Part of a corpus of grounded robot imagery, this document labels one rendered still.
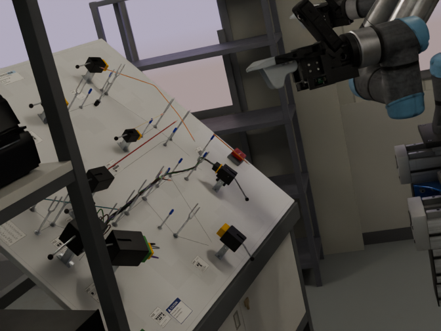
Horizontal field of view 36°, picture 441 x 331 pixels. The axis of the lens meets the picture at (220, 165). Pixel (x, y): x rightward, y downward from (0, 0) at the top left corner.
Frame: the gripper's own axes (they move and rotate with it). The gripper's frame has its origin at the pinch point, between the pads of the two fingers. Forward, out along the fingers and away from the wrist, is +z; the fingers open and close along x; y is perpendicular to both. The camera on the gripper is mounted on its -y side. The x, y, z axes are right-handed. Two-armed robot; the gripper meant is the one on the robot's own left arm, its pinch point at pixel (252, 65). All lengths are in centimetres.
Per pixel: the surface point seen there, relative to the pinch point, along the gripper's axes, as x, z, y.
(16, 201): 6, 48, 13
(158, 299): 57, 25, 55
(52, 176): 14.3, 41.0, 11.4
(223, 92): 275, -60, 10
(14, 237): 54, 56, 27
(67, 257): 53, 45, 35
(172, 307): 56, 22, 58
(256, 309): 94, -8, 80
